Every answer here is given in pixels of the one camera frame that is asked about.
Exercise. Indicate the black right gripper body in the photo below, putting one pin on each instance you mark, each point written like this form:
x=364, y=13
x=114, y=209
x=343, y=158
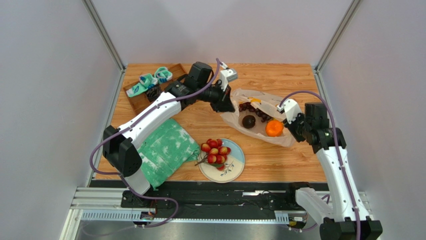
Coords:
x=294, y=126

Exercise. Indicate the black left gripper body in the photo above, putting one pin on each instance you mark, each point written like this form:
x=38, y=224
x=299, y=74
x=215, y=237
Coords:
x=216, y=104

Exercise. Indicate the orange fake tangerine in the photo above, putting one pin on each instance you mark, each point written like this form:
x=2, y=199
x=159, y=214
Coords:
x=274, y=128

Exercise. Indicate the translucent white plastic bag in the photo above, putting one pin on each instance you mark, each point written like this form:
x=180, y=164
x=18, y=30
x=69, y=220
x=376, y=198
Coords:
x=265, y=102

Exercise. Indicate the red fake fruit bunch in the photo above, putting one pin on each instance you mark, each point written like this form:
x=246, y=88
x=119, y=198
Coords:
x=214, y=153

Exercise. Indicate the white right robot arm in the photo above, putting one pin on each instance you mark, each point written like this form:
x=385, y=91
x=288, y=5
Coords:
x=347, y=218

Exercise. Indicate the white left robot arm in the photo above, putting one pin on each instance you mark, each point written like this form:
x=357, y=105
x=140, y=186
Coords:
x=119, y=145

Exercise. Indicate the dark round fake fruit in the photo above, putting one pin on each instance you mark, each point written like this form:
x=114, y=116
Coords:
x=248, y=122

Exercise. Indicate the dark fake grape bunch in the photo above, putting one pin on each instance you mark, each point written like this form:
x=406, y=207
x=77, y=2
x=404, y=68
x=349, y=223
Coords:
x=247, y=106

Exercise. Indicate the cream and blue ceramic plate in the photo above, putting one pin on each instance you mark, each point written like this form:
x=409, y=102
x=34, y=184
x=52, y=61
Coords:
x=230, y=170

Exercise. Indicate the green white cloth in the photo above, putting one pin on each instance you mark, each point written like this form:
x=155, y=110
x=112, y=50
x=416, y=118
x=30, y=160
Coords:
x=165, y=150

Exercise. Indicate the teal white rolled sock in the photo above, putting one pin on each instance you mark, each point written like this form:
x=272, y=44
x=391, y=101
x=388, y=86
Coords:
x=163, y=75

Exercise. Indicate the dark patterned folded sock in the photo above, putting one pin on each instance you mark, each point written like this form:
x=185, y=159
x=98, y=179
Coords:
x=153, y=93

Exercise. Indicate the white teal patterned sock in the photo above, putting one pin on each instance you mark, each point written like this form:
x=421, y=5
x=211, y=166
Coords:
x=145, y=83

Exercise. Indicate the wooden compartment tray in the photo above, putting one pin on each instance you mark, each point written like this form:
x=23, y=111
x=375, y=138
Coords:
x=140, y=102

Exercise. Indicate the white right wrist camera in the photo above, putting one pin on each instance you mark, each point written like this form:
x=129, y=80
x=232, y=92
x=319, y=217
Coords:
x=290, y=108

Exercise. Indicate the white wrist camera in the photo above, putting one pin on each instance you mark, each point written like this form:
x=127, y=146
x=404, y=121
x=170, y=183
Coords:
x=227, y=75
x=290, y=108

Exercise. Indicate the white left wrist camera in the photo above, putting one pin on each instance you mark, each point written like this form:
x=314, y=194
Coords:
x=227, y=75

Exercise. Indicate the aluminium frame rail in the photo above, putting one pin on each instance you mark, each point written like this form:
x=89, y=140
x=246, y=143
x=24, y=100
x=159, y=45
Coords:
x=97, y=20

